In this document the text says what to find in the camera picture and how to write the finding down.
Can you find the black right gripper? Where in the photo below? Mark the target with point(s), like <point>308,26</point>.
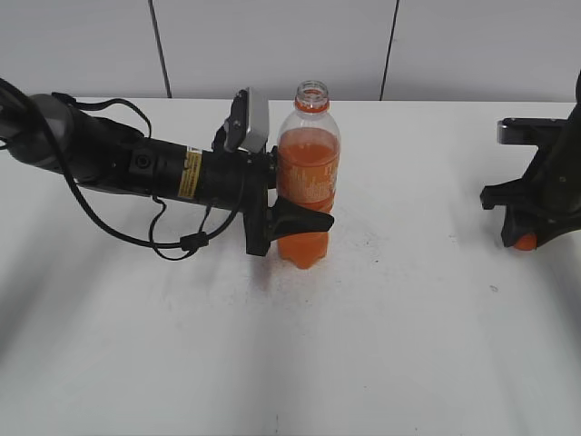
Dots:
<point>545,200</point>

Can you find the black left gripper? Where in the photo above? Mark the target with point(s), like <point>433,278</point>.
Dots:
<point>239,183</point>

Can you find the orange bottle cap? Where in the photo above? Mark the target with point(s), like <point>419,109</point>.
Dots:
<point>526,243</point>

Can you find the orange soda plastic bottle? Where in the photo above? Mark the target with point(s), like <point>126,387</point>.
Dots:
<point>309,150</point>

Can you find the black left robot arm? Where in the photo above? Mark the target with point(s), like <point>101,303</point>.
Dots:
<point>60,134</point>

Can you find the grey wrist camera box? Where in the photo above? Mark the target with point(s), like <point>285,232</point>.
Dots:
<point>248,125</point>

